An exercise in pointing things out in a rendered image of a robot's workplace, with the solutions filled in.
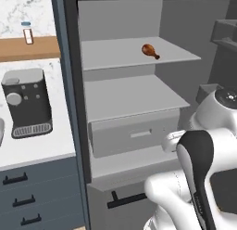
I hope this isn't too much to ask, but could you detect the white bottle with blue cap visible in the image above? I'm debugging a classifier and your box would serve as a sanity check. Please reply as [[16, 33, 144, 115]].
[[20, 20, 34, 45]]

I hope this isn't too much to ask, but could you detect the black coffee machine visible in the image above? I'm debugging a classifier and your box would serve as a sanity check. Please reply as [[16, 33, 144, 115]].
[[1, 68, 54, 140]]

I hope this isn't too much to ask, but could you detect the dark grey fridge door bin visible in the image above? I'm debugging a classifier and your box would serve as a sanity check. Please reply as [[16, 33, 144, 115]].
[[210, 19, 237, 53]]

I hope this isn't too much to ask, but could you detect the brown chicken drumstick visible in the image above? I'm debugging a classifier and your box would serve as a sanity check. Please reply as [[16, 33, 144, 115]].
[[141, 43, 161, 60]]

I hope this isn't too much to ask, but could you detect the blue-grey drawer front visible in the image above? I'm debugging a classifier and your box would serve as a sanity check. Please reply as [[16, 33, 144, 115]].
[[0, 203, 86, 230], [0, 181, 83, 217], [0, 157, 80, 195]]

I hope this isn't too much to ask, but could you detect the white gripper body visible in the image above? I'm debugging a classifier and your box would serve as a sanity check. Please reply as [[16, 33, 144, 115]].
[[161, 130, 187, 153]]

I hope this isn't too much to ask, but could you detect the grey freezer drawer front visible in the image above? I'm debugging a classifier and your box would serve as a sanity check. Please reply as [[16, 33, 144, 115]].
[[86, 168, 183, 230]]

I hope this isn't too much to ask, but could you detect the grey sink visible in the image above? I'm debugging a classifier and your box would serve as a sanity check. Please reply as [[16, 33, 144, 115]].
[[0, 117, 6, 147]]

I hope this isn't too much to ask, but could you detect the wooden wall shelf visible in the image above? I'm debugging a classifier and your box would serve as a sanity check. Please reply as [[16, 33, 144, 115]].
[[0, 35, 61, 63]]

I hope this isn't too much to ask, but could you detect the black freezer drawer handle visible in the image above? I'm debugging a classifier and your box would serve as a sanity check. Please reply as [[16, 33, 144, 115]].
[[106, 190, 148, 210]]

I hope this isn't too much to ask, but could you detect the grey fridge shelf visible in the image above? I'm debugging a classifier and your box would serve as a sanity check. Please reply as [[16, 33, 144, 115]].
[[83, 73, 191, 123], [80, 36, 202, 71]]

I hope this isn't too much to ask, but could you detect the dark grey open fridge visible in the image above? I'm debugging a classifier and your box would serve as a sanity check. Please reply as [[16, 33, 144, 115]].
[[50, 0, 237, 230]]

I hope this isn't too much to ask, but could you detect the grey fridge crisper drawer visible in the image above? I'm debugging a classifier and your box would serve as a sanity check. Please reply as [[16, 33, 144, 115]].
[[88, 109, 181, 160]]

